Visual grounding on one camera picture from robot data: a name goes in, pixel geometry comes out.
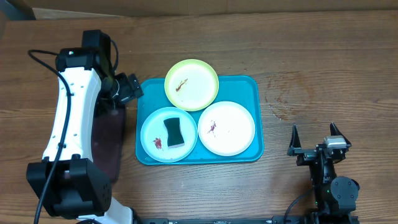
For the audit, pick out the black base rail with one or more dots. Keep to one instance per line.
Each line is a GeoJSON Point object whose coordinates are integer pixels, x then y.
{"type": "Point", "coordinates": [278, 219]}

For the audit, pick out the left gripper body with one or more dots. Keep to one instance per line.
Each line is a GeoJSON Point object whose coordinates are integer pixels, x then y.
{"type": "Point", "coordinates": [127, 89]}

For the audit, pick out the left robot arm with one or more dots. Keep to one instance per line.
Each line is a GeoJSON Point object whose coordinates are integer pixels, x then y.
{"type": "Point", "coordinates": [82, 159]}

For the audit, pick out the teal plastic tray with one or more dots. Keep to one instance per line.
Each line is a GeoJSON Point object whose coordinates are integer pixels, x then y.
{"type": "Point", "coordinates": [237, 88]}

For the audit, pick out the black rectangular tray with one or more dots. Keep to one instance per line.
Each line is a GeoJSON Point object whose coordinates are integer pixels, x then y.
{"type": "Point", "coordinates": [107, 140]}

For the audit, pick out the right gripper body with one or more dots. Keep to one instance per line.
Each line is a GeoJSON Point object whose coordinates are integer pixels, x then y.
{"type": "Point", "coordinates": [306, 155]}

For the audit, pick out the yellow-green rimmed plate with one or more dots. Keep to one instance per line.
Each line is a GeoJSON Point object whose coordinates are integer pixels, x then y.
{"type": "Point", "coordinates": [191, 85]}

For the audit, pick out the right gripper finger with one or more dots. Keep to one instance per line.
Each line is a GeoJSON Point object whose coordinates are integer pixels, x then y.
{"type": "Point", "coordinates": [336, 132]}
{"type": "Point", "coordinates": [295, 140]}

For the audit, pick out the white plate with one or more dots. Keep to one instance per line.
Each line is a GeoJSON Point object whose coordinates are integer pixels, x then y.
{"type": "Point", "coordinates": [226, 128]}

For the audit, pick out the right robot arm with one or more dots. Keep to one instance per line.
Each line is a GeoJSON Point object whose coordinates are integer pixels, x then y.
{"type": "Point", "coordinates": [335, 196]}

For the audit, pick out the light blue plate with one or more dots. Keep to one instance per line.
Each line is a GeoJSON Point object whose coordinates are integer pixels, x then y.
{"type": "Point", "coordinates": [154, 135]}

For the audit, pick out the green sponge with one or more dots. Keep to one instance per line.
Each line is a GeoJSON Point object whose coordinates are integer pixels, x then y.
{"type": "Point", "coordinates": [175, 138]}

